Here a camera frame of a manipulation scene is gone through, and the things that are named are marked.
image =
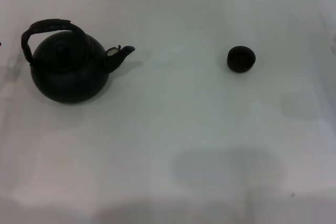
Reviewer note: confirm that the small dark teacup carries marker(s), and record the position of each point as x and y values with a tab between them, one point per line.
241	60

